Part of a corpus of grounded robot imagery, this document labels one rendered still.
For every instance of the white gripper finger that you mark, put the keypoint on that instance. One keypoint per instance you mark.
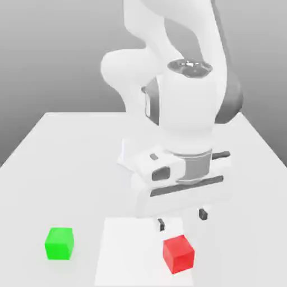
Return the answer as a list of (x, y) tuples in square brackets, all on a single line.
[(161, 225), (203, 214)]

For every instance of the small red cube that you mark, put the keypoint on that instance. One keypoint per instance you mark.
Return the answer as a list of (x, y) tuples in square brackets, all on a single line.
[(178, 254)]

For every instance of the small green cube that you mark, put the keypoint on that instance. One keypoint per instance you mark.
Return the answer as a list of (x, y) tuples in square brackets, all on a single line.
[(59, 244)]

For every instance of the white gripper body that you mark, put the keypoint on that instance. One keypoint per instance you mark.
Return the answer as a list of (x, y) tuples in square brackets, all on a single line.
[(183, 200)]

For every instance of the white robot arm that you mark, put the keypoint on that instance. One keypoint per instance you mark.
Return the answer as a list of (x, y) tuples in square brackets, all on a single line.
[(188, 107)]

